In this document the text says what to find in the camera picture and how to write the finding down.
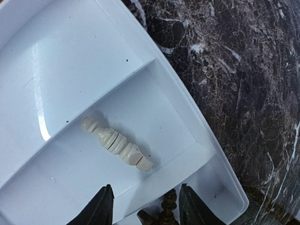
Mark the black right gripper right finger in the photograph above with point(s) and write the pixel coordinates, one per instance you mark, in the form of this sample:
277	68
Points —
193	210

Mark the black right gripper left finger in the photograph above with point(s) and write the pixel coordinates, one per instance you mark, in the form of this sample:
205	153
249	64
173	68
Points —
99	211

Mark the pile of dark chess pieces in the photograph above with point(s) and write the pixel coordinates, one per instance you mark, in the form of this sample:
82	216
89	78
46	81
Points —
166	217

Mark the pile of white chess pieces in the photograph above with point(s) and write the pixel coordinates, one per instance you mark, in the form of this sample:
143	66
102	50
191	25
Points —
117	144

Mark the white divided plastic tray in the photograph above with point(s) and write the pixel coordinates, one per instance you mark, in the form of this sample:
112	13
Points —
64	60

